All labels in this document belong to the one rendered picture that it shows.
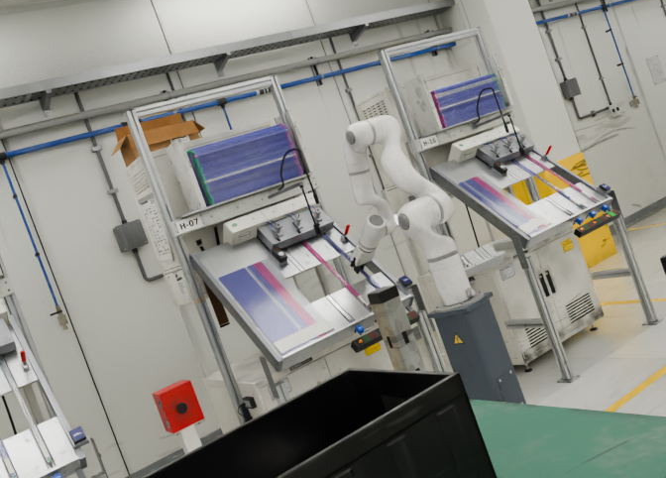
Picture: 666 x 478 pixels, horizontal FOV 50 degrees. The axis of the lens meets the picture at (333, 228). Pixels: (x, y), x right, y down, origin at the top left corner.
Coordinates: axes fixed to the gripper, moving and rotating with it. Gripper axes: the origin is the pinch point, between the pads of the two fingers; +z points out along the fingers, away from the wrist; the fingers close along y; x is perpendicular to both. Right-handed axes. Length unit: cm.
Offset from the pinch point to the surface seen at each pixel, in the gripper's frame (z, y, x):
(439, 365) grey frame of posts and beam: 16, -11, 52
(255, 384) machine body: 28, 60, 16
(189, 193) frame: -6, 50, -66
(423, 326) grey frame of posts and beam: 5.1, -10.2, 36.6
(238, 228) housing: 0, 37, -43
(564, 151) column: 99, -304, -78
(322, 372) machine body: 32.4, 28.3, 23.1
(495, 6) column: 24, -283, -182
